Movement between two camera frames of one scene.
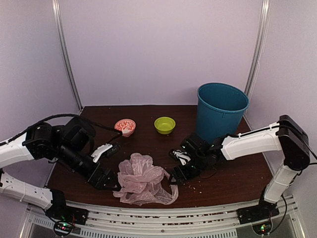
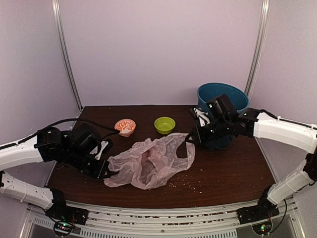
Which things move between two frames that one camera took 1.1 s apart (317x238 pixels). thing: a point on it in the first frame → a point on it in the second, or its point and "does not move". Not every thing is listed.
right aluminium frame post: [260, 46] does not move
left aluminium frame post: [63, 45] does not move
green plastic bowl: [165, 125] does not move
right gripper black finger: [174, 179] → [194, 134]
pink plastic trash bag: [140, 182] → [149, 161]
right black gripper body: [199, 165] → [221, 129]
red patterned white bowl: [127, 126] does not move
